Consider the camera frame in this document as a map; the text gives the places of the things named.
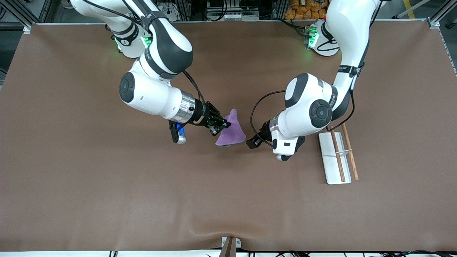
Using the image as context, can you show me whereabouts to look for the orange snack bags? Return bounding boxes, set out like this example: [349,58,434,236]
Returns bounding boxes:
[285,0,328,20]

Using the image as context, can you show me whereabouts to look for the white power strip with plugs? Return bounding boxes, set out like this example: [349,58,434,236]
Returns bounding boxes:
[157,2,179,21]

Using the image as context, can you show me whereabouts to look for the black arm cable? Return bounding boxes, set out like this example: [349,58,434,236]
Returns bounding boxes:
[181,70,206,105]
[250,90,286,147]

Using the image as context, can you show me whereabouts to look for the white towel rack base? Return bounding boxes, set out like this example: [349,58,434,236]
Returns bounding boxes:
[318,132,352,185]

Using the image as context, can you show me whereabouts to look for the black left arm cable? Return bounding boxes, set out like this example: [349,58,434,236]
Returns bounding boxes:
[250,90,286,147]

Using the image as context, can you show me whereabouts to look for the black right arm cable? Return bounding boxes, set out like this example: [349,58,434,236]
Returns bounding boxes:
[181,70,206,105]

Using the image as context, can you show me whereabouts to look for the purple microfibre towel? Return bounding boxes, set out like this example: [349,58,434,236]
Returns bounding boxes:
[215,109,247,148]

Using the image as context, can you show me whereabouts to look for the wooden rack rod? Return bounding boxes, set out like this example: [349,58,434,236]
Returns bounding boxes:
[342,123,359,180]
[330,126,346,182]

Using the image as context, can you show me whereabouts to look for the brown table cover mat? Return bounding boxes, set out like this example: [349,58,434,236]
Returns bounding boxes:
[0,20,457,252]

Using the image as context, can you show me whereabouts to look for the small white socket strip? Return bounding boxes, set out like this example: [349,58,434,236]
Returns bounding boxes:
[221,12,252,21]

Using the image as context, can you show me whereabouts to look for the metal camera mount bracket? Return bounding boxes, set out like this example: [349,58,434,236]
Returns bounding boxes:
[219,236,242,257]

